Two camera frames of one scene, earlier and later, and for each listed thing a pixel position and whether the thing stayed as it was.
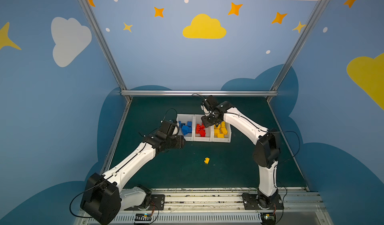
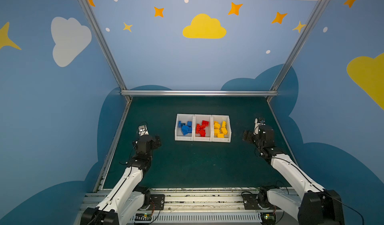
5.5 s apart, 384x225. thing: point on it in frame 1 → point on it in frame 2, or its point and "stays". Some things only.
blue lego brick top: x=185 y=129 stays
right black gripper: x=210 y=118 → x=261 y=130
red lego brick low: x=202 y=133 stays
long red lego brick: x=197 y=128 stays
